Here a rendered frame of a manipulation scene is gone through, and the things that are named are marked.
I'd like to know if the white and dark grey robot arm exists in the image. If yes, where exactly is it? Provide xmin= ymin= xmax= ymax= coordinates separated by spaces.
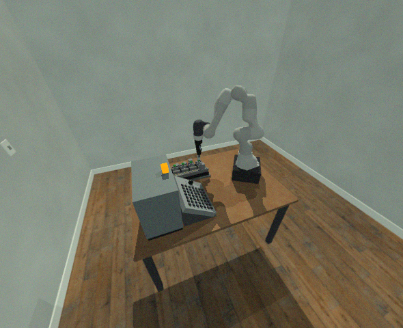
xmin=193 ymin=85 xmax=264 ymax=170

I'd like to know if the grey control cabinet with keypad desk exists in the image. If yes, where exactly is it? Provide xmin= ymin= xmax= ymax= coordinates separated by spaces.
xmin=131 ymin=155 xmax=217 ymax=241

